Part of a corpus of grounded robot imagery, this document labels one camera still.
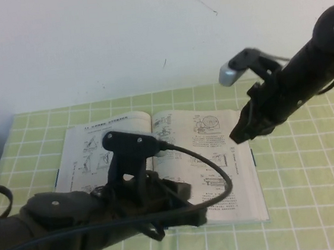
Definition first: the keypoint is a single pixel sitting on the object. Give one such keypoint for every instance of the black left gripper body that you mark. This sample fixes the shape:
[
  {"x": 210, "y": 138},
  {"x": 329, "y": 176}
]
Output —
[{"x": 133, "y": 200}]

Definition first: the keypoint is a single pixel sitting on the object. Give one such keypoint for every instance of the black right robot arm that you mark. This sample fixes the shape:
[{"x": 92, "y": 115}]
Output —
[{"x": 313, "y": 65}]

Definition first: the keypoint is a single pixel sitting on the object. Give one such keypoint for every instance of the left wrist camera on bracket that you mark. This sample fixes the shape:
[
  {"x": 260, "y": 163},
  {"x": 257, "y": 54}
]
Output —
[{"x": 127, "y": 144}]

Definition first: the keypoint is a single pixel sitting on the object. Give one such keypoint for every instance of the technical book with diagrams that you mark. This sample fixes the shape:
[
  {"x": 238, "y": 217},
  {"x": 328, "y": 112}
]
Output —
[{"x": 216, "y": 143}]

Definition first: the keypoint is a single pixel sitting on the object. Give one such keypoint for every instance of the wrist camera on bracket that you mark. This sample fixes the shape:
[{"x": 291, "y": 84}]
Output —
[
  {"x": 229, "y": 75},
  {"x": 127, "y": 144}
]

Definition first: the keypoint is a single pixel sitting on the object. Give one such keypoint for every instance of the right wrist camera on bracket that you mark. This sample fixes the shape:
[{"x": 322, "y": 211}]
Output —
[{"x": 229, "y": 75}]

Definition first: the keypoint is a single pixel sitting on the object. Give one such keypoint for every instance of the green white checked tablecloth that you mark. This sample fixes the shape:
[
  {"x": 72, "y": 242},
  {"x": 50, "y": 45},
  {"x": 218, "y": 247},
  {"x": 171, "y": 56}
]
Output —
[{"x": 311, "y": 190}]

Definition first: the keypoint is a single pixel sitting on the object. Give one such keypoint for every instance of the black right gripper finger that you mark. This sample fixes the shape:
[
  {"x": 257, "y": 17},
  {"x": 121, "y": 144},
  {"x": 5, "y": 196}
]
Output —
[
  {"x": 263, "y": 128},
  {"x": 242, "y": 130}
]

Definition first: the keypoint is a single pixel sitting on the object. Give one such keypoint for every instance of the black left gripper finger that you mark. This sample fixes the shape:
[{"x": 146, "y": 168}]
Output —
[
  {"x": 178, "y": 191},
  {"x": 185, "y": 217}
]

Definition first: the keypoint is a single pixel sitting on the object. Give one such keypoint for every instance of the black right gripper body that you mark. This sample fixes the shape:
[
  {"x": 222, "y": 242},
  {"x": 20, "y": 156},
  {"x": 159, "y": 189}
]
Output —
[{"x": 269, "y": 102}]

